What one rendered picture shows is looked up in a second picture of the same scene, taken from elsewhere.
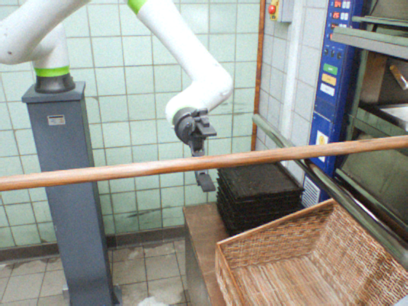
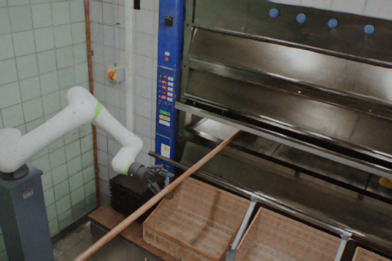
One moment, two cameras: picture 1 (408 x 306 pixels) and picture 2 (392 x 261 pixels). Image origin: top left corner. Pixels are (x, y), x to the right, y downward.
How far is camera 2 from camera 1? 139 cm
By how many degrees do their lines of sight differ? 42
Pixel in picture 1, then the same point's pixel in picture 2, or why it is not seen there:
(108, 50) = not seen: outside the picture
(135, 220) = not seen: hidden behind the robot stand
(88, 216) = (46, 249)
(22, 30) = (35, 150)
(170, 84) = not seen: hidden behind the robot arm
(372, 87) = (188, 120)
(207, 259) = (131, 235)
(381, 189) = (206, 166)
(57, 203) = (28, 249)
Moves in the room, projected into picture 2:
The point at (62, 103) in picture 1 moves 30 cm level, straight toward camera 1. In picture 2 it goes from (31, 181) to (77, 198)
